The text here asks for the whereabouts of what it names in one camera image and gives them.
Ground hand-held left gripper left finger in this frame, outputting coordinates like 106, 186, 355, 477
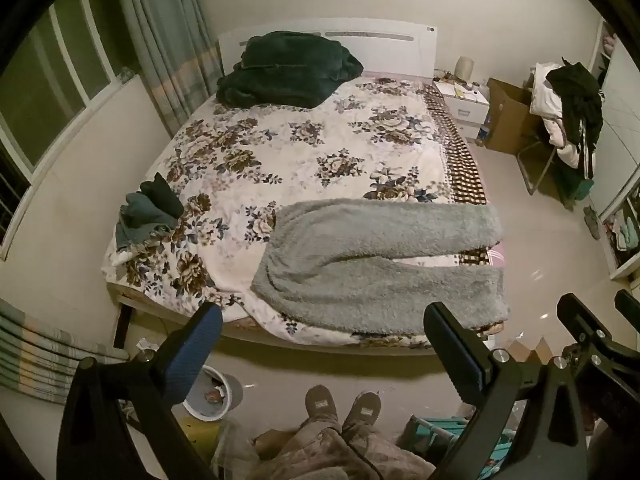
56, 301, 224, 480

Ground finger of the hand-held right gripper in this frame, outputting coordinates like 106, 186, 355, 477
614, 288, 640, 322
556, 292, 615, 350

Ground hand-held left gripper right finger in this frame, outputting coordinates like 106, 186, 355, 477
423, 301, 588, 480

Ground grey fleece pants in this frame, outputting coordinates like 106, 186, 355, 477
250, 199, 510, 337

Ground white bucket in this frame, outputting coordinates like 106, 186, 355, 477
181, 365, 244, 422

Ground cardboard pieces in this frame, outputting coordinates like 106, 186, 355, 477
492, 332, 566, 366

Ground grey shoes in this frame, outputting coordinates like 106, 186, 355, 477
584, 205, 602, 241

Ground clear plastic bag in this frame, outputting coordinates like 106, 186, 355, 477
210, 417, 261, 480

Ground person's right slipper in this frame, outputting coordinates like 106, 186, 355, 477
342, 391, 382, 433

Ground person's slipper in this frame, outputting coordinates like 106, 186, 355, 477
342, 391, 382, 433
304, 385, 342, 431

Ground green bag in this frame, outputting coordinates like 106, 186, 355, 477
557, 165, 596, 206

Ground person's left slipper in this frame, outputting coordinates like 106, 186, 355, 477
304, 385, 342, 431

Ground teal cloth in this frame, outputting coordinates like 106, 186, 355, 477
115, 192, 178, 253

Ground person's legs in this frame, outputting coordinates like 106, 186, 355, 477
255, 417, 436, 480

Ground dark cloth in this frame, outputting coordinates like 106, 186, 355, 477
139, 172, 185, 218

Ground striped folded curtain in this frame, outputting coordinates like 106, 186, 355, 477
0, 299, 128, 406

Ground folding chair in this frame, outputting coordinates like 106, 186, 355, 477
515, 125, 566, 196

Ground white wardrobe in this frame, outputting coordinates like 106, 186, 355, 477
590, 20, 640, 281

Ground brown checkered sheet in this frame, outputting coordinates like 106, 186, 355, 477
425, 85, 493, 266

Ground cardboard box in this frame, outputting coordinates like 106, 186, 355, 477
484, 77, 543, 155

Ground floral blanket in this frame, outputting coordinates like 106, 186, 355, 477
101, 77, 506, 348

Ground black garment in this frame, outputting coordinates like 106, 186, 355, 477
545, 60, 605, 181

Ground white garment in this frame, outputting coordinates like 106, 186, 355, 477
529, 62, 581, 168

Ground white nightstand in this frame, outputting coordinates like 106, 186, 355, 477
432, 80, 491, 143

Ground dark green blanket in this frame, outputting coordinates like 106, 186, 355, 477
216, 31, 365, 109

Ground white headboard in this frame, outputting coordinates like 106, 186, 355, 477
218, 30, 438, 83

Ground green striped curtain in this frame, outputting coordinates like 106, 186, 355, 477
112, 0, 223, 136

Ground window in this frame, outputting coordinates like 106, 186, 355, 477
0, 0, 126, 261

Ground wooden bed frame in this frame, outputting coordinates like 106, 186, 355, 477
112, 280, 501, 358

